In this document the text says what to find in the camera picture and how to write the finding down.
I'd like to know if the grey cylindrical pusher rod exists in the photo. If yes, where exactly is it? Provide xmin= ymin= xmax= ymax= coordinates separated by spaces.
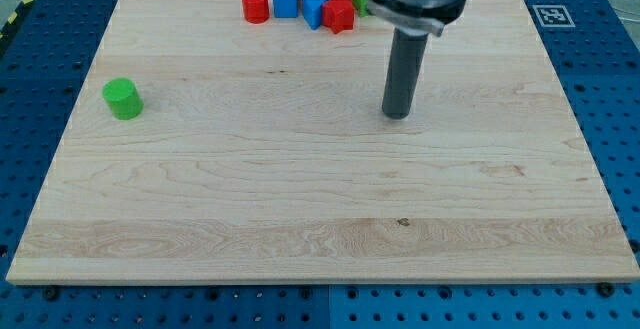
xmin=382 ymin=28 xmax=428 ymax=119

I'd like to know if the red star block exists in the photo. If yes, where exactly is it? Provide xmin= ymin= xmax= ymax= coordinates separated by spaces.
xmin=321 ymin=0 xmax=355 ymax=34

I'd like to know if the blue triangle block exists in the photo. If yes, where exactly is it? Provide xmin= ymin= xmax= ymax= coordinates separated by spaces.
xmin=302 ymin=0 xmax=328 ymax=30

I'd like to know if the white fiducial marker tag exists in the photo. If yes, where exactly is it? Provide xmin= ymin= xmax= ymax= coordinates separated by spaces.
xmin=533 ymin=4 xmax=575 ymax=28

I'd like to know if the red cylinder block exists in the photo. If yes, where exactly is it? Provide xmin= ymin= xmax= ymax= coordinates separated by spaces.
xmin=241 ymin=0 xmax=270 ymax=24

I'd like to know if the wooden board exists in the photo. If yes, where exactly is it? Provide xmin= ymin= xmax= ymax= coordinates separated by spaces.
xmin=7 ymin=0 xmax=639 ymax=286

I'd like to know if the green cylinder block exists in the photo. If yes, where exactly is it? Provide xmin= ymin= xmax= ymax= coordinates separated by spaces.
xmin=102 ymin=77 xmax=144 ymax=120

